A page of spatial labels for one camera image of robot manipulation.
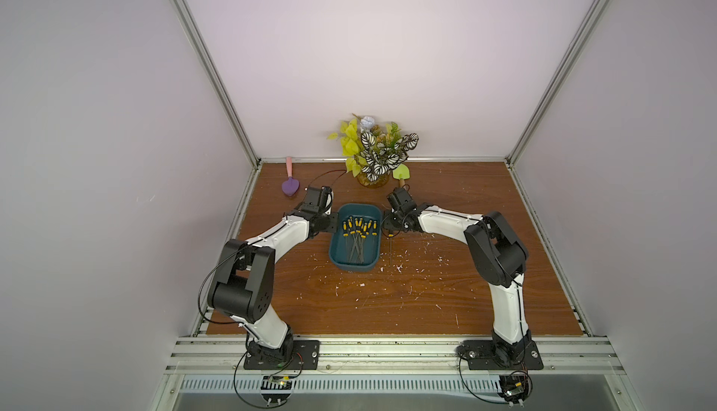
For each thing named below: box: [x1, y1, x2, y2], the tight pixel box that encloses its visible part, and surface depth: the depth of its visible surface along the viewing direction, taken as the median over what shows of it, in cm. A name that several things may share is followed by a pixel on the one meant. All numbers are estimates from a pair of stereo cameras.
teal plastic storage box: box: [328, 203, 382, 271], surface depth 95 cm
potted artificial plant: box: [326, 113, 420, 189], surface depth 94 cm
